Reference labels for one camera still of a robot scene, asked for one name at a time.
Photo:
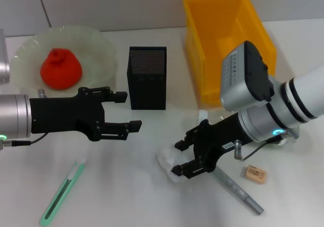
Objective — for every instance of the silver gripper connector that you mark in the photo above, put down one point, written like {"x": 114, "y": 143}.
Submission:
{"x": 41, "y": 93}
{"x": 238, "y": 150}

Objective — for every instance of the beige eraser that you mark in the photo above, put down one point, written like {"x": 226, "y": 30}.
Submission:
{"x": 256, "y": 174}

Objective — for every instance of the green utility knife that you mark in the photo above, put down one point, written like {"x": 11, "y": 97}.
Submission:
{"x": 63, "y": 189}

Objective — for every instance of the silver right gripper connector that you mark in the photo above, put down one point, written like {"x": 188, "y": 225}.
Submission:
{"x": 238, "y": 150}

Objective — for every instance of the black mesh pen holder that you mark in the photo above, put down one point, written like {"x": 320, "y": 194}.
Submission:
{"x": 149, "y": 98}

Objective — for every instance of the yellow plastic bin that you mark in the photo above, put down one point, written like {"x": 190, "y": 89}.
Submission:
{"x": 215, "y": 22}

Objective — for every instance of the pale green glass fruit plate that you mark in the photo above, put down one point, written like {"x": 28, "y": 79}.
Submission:
{"x": 96, "y": 50}

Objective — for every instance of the white paper ball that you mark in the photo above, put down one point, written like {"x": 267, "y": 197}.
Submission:
{"x": 167, "y": 158}

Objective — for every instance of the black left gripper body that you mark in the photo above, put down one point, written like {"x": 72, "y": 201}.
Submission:
{"x": 65, "y": 115}

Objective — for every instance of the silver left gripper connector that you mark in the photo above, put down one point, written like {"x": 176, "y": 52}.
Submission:
{"x": 41, "y": 93}

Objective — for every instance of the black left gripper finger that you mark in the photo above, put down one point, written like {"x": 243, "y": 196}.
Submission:
{"x": 111, "y": 95}
{"x": 119, "y": 131}

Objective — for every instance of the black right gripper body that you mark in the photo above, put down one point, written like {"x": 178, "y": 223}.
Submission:
{"x": 222, "y": 136}

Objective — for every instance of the grey marker pen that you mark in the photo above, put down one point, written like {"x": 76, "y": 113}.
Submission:
{"x": 238, "y": 190}

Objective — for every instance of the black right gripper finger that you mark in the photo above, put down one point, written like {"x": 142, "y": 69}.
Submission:
{"x": 184, "y": 142}
{"x": 187, "y": 170}

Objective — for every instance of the clear bottle with green label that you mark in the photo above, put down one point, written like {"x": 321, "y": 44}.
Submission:
{"x": 202, "y": 115}

